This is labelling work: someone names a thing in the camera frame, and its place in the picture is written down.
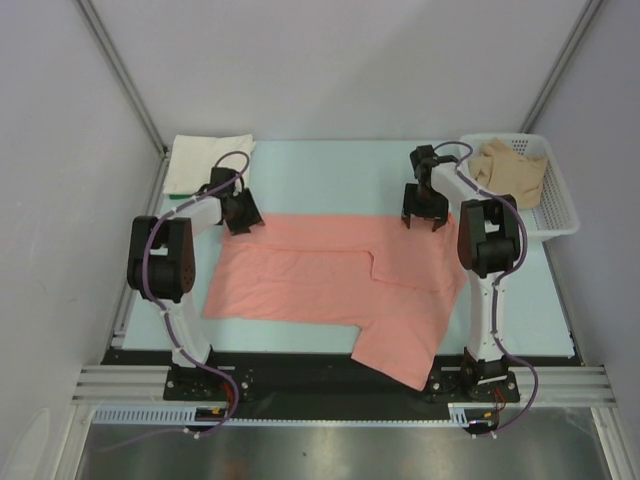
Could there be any right aluminium frame post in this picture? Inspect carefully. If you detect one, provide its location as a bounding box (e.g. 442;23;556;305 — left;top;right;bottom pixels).
518;0;607;134

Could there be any white plastic basket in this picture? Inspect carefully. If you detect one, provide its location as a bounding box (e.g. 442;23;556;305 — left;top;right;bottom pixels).
460;133;580;242

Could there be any folded white t shirt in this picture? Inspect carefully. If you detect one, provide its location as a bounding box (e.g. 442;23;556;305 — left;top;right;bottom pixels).
163;134;256;196

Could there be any beige t shirt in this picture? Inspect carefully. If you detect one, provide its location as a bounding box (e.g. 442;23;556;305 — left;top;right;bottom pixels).
468;138;549;209

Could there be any pink polo shirt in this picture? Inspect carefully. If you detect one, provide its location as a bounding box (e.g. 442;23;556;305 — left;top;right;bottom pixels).
202;214;466;390

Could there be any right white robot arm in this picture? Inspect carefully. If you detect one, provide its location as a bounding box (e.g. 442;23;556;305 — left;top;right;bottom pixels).
401;141;528;363

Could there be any left aluminium frame post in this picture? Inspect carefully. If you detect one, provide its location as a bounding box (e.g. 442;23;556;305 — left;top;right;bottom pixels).
74;0;169;159

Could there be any white slotted cable duct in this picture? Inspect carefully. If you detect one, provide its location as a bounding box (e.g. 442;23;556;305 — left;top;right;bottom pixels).
93;404;495;429

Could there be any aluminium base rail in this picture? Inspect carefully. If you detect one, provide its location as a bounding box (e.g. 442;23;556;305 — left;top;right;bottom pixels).
72;366;616;407

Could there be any aluminium frame post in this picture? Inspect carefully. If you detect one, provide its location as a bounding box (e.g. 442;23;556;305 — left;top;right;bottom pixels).
74;0;169;159
518;0;607;134

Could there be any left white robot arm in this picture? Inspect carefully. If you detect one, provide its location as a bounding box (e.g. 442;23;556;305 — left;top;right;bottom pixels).
127;167;264;400

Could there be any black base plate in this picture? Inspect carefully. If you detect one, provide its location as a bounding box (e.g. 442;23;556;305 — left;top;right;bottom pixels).
99;349;521;421

